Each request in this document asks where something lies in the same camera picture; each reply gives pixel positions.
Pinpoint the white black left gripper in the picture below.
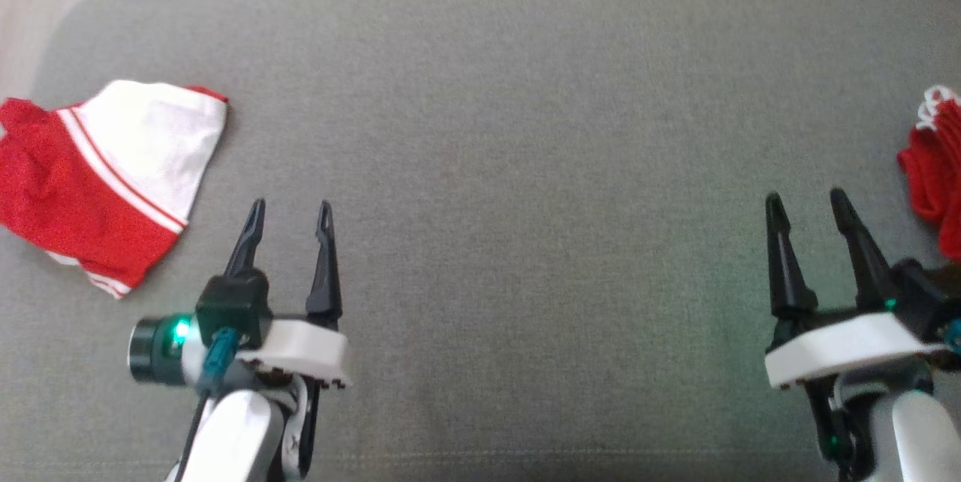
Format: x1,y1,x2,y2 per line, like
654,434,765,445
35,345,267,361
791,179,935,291
128,198,354,389

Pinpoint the red white jersey shirt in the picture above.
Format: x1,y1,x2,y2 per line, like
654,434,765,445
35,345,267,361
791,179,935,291
0,79,230,300

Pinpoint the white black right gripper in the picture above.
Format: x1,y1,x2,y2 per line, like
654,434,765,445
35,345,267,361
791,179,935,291
764,188,948,390

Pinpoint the large grey fabric sofa seat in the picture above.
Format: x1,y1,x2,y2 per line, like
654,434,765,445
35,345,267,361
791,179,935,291
0,0,961,482

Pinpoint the red mesh garment white trim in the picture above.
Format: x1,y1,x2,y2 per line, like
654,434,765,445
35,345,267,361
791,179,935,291
897,84,961,261

